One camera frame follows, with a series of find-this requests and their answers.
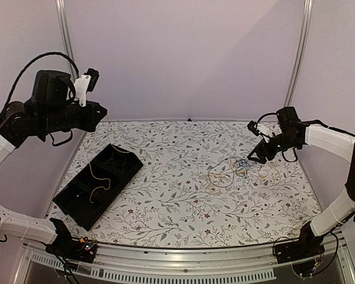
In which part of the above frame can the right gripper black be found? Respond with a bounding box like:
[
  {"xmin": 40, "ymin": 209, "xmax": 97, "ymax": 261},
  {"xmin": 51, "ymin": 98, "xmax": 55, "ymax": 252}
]
[{"xmin": 248, "ymin": 132, "xmax": 301, "ymax": 164}]

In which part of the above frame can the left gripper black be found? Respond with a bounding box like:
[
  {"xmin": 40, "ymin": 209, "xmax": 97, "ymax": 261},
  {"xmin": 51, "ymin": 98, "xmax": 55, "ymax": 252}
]
[{"xmin": 40, "ymin": 99, "xmax": 107, "ymax": 134}]

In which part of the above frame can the dark grey cable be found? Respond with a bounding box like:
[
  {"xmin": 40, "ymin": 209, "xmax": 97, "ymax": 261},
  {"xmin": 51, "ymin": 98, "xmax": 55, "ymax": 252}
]
[{"xmin": 206, "ymin": 156, "xmax": 264, "ymax": 189}]

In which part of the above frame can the yellow cable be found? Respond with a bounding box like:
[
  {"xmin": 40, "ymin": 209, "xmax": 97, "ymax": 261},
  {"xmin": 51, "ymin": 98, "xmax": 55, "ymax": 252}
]
[
  {"xmin": 87, "ymin": 144, "xmax": 128, "ymax": 205},
  {"xmin": 205, "ymin": 161, "xmax": 273, "ymax": 193}
]

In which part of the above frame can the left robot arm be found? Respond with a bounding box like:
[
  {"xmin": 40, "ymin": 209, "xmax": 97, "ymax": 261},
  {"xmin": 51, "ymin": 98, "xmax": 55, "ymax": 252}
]
[{"xmin": 0, "ymin": 51, "xmax": 107, "ymax": 257}]

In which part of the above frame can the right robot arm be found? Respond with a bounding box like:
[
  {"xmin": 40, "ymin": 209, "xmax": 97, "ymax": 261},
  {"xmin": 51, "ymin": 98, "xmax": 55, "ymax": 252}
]
[{"xmin": 247, "ymin": 106, "xmax": 355, "ymax": 258}]

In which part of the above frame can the floral table mat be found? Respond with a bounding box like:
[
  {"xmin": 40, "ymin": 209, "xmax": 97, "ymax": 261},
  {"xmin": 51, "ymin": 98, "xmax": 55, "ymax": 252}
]
[{"xmin": 49, "ymin": 121, "xmax": 321, "ymax": 248}]

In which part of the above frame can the black compartment tray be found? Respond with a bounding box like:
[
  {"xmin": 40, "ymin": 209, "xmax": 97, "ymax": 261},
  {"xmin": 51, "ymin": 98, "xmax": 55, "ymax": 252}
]
[{"xmin": 53, "ymin": 144, "xmax": 143, "ymax": 231}]

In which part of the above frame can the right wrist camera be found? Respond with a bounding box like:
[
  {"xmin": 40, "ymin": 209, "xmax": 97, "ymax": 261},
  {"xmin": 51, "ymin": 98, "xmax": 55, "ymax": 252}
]
[{"xmin": 247, "ymin": 121, "xmax": 272, "ymax": 137}]

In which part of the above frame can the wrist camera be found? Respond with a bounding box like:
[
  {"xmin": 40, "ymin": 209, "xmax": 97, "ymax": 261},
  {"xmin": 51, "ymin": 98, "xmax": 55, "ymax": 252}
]
[
  {"xmin": 74, "ymin": 68, "xmax": 99, "ymax": 107},
  {"xmin": 247, "ymin": 121, "xmax": 272, "ymax": 137}
]

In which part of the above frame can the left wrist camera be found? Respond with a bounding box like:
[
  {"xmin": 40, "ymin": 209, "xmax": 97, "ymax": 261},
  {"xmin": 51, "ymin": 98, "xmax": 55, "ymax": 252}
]
[{"xmin": 74, "ymin": 68, "xmax": 99, "ymax": 107}]

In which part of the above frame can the right aluminium corner post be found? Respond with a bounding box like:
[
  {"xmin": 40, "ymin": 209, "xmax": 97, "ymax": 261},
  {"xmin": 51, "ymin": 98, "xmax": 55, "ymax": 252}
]
[{"xmin": 283, "ymin": 0, "xmax": 313, "ymax": 107}]

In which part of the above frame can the aluminium corner post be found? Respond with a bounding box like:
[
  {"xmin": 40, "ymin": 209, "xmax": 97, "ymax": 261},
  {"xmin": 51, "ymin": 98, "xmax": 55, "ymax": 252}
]
[
  {"xmin": 283, "ymin": 0, "xmax": 313, "ymax": 107},
  {"xmin": 54, "ymin": 0, "xmax": 78, "ymax": 72}
]

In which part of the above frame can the left aluminium corner post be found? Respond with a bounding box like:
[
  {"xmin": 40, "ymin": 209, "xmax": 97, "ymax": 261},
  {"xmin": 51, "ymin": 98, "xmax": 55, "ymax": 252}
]
[{"xmin": 54, "ymin": 0, "xmax": 78, "ymax": 72}]

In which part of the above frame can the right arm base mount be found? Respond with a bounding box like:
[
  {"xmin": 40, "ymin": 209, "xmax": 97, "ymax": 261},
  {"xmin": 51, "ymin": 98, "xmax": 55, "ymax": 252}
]
[{"xmin": 272, "ymin": 238, "xmax": 325, "ymax": 264}]

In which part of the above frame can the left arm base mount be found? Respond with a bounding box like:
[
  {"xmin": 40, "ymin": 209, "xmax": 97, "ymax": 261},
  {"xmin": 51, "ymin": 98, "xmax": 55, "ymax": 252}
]
[{"xmin": 45, "ymin": 236, "xmax": 97, "ymax": 263}]

